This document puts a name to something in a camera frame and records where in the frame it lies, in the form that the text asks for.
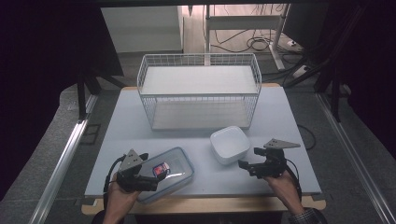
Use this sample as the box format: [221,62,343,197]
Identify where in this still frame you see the white desk frame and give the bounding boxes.
[204,3,292,71]

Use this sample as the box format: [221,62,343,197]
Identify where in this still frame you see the person's right hand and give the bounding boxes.
[263,170,302,205]

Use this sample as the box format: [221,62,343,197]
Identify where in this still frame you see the white wire shelf rack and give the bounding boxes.
[136,52,262,132]

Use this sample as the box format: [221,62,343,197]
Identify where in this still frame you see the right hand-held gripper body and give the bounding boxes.
[256,138,302,179]

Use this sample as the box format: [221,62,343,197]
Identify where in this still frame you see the pale blue table mat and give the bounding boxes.
[84,86,322,199]

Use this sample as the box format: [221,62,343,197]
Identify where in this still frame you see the black floor cables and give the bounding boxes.
[211,28,302,54]

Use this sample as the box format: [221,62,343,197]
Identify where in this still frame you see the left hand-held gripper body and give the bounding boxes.
[116,148,160,193]

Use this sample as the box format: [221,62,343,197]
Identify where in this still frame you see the black metal stand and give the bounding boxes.
[313,62,353,123]
[76,66,126,121]

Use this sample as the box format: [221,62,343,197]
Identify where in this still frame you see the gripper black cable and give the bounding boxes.
[103,155,126,202]
[284,158,304,202]

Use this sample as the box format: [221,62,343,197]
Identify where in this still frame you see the clear plastic food container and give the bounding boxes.
[134,147,196,205]

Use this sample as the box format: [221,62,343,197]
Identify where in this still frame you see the thin black floor cable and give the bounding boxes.
[296,123,318,151]

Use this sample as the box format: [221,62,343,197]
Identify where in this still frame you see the white cabinet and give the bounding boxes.
[100,6,185,54]

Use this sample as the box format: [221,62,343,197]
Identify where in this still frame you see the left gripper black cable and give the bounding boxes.
[103,155,126,202]

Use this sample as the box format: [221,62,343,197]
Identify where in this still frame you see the aluminium floor rail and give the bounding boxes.
[28,93,100,224]
[315,92,396,224]

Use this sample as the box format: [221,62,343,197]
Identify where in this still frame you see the white power strip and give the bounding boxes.
[291,63,311,79]

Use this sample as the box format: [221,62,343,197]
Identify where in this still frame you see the person's left hand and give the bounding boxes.
[106,173,140,216]

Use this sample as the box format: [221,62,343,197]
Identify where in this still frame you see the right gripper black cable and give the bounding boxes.
[284,158,304,202]

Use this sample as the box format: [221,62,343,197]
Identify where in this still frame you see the white square bowl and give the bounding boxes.
[209,125,251,166]

